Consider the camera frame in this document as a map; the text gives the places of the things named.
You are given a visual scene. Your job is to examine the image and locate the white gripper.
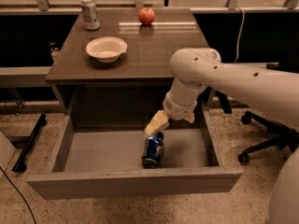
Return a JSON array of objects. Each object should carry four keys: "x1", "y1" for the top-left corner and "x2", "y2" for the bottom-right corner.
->
[{"x1": 144, "y1": 92, "x2": 197, "y2": 137}]

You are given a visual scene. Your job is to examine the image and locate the blue pepsi can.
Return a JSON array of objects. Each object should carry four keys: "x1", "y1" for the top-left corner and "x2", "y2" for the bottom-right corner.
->
[{"x1": 141, "y1": 132, "x2": 164, "y2": 168}]

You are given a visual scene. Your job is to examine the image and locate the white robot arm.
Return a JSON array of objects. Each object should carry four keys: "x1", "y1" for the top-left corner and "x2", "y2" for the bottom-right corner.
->
[{"x1": 144, "y1": 48, "x2": 299, "y2": 224}]

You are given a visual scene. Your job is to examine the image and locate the grey cabinet with counter top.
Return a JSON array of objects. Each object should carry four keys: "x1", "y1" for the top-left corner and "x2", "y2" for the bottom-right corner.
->
[{"x1": 46, "y1": 8, "x2": 208, "y2": 130}]

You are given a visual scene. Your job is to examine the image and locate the open grey top drawer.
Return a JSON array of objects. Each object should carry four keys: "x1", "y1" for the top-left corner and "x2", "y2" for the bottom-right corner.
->
[{"x1": 27, "y1": 111, "x2": 242, "y2": 199}]

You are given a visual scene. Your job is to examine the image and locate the silver green soda can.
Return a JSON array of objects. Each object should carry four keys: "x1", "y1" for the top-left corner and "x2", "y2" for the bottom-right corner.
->
[{"x1": 81, "y1": 0, "x2": 100, "y2": 31}]

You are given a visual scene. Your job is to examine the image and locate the white paper bowl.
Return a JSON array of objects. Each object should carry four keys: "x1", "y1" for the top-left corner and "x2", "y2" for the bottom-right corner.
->
[{"x1": 86, "y1": 36, "x2": 127, "y2": 63}]

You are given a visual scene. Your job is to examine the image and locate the black office chair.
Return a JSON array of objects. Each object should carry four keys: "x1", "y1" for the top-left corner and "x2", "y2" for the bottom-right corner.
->
[{"x1": 237, "y1": 40, "x2": 299, "y2": 166}]

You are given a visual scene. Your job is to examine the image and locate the red apple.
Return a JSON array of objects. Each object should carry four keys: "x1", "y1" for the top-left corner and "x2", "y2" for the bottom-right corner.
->
[{"x1": 138, "y1": 7, "x2": 155, "y2": 25}]

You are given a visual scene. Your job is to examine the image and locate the black floor bar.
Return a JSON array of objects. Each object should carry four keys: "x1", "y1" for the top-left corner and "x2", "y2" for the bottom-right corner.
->
[{"x1": 12, "y1": 114, "x2": 47, "y2": 173}]

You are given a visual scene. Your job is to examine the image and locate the metal window railing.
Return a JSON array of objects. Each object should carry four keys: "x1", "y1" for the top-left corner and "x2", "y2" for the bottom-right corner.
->
[{"x1": 0, "y1": 0, "x2": 299, "y2": 16}]

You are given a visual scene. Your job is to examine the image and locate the white hanging cable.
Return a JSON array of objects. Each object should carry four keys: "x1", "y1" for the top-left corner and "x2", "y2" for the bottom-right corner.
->
[{"x1": 233, "y1": 6, "x2": 246, "y2": 64}]

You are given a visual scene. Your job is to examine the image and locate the black floor cable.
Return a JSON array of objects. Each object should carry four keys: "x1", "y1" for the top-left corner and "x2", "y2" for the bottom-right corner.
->
[{"x1": 0, "y1": 166, "x2": 37, "y2": 224}]

